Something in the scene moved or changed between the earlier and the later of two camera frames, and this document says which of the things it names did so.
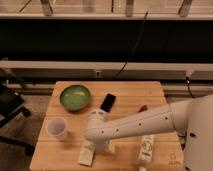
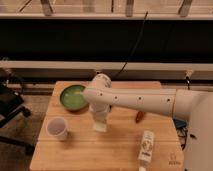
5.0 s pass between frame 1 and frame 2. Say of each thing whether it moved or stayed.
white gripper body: moved
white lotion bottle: stayed
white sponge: moved
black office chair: stayed
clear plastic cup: stayed
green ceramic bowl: stayed
